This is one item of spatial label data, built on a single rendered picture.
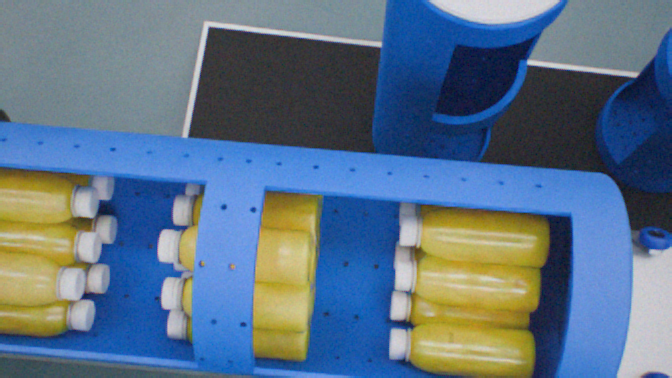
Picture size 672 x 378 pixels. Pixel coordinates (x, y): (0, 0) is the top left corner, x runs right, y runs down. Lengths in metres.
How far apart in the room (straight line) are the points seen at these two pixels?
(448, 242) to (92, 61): 1.57
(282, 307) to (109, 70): 1.48
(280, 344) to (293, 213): 0.17
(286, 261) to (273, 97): 1.19
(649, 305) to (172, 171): 0.70
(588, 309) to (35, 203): 0.66
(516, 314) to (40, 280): 0.60
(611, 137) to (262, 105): 0.87
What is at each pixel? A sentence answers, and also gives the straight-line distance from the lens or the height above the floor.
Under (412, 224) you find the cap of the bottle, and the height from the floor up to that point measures 1.12.
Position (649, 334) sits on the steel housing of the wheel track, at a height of 0.93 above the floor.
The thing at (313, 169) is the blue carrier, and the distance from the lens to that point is 0.95.
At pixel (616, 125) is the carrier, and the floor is 0.16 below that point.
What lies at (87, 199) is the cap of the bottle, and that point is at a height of 1.12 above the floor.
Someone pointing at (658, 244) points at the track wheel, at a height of 0.98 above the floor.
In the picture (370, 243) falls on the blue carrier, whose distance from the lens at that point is 1.16.
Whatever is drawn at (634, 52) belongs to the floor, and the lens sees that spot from 2.45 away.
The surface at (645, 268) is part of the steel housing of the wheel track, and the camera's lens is 1.28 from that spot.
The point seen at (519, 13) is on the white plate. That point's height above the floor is 1.04.
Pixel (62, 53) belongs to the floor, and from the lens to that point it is 2.44.
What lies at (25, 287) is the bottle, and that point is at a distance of 1.07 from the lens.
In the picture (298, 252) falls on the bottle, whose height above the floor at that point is 1.17.
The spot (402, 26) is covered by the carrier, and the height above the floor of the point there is 0.89.
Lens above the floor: 2.11
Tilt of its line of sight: 75 degrees down
